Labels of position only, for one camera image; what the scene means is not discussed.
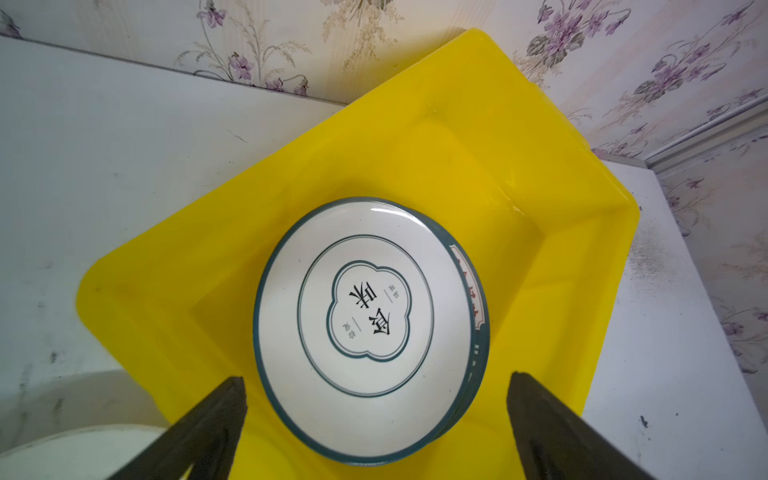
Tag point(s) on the white plate green quatrefoil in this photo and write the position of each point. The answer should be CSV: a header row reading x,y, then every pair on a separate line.
x,y
362,331

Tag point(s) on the yellow plastic bin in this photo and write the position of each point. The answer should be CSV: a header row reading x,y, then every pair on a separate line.
x,y
460,136

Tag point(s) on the translucent white plate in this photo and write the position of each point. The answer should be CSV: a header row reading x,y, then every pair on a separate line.
x,y
88,453

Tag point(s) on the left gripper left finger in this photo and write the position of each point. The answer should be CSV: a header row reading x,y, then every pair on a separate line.
x,y
200,445

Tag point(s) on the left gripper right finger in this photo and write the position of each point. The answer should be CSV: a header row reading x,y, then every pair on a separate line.
x,y
553,442

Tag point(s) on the green rim HAO SHI plate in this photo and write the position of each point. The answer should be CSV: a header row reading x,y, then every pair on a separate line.
x,y
481,334

